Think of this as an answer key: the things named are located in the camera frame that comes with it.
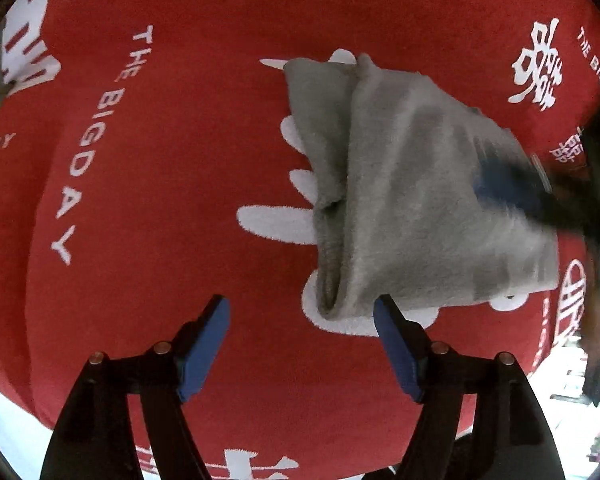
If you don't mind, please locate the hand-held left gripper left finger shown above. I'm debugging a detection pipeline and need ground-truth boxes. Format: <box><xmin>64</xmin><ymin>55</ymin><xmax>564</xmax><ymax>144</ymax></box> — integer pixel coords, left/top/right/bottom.
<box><xmin>40</xmin><ymin>295</ymin><xmax>231</xmax><ymax>480</ymax></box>

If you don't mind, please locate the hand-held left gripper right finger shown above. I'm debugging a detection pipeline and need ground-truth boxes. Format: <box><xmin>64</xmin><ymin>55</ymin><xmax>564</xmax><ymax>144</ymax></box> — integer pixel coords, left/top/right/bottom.
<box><xmin>372</xmin><ymin>294</ymin><xmax>566</xmax><ymax>480</ymax></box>

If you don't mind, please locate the grey sweater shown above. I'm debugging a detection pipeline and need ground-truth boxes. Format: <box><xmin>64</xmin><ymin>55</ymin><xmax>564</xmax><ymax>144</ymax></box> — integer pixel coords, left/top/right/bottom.
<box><xmin>283</xmin><ymin>52</ymin><xmax>561</xmax><ymax>320</ymax></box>

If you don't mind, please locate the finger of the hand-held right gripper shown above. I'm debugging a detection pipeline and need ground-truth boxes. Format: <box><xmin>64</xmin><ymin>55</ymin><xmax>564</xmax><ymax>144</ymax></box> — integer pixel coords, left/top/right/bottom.
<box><xmin>472</xmin><ymin>155</ymin><xmax>588</xmax><ymax>235</ymax></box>

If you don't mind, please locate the red printed blanket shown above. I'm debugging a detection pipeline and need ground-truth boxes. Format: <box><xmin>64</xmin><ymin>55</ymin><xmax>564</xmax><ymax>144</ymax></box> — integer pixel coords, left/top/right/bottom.
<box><xmin>0</xmin><ymin>0</ymin><xmax>600</xmax><ymax>480</ymax></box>

